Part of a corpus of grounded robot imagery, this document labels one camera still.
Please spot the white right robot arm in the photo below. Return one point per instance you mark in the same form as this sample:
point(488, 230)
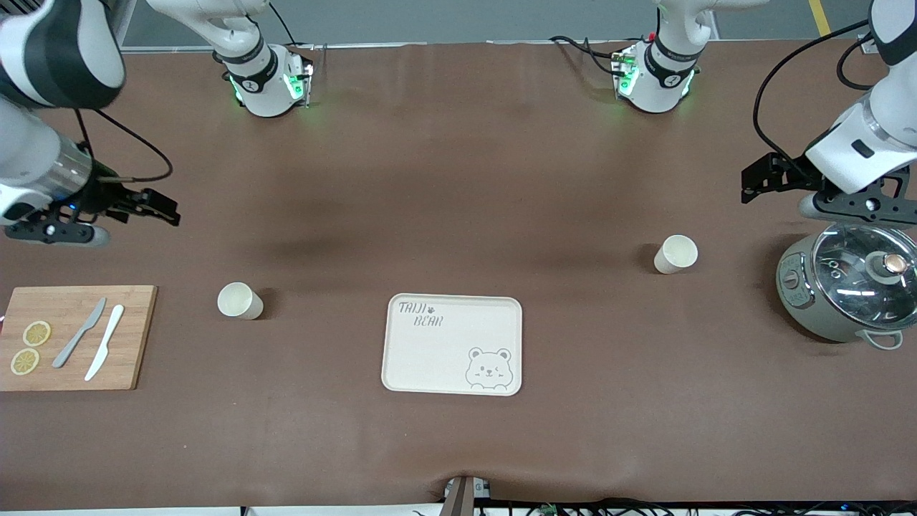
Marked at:
point(258, 79)

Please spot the yellow lemon slice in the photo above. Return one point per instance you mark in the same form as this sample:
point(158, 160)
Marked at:
point(25, 361)
point(37, 333)

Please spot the grey plastic knife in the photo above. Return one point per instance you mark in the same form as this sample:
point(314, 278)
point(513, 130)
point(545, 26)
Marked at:
point(79, 333)

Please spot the white bear print tray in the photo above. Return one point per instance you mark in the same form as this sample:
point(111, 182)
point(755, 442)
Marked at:
point(458, 344)

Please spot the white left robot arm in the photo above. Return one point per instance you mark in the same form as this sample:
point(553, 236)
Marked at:
point(659, 79)

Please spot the glass pot lid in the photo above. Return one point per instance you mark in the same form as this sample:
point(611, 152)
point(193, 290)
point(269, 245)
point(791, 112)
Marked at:
point(852, 287)

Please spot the grey-green electric cooking pot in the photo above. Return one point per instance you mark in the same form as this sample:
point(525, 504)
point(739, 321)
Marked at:
point(795, 301)

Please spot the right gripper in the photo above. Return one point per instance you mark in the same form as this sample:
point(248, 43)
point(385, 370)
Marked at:
point(102, 197)

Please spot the white plastic knife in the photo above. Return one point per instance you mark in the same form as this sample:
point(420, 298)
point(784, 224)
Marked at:
point(107, 340)

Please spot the bamboo cutting board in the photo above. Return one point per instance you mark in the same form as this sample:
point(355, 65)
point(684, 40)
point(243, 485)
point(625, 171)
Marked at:
point(136, 344)

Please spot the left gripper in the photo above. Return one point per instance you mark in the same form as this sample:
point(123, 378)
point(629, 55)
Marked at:
point(794, 174)

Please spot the white plastic cup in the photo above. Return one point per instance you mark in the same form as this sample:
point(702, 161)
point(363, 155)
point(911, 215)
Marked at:
point(235, 299)
point(677, 254)

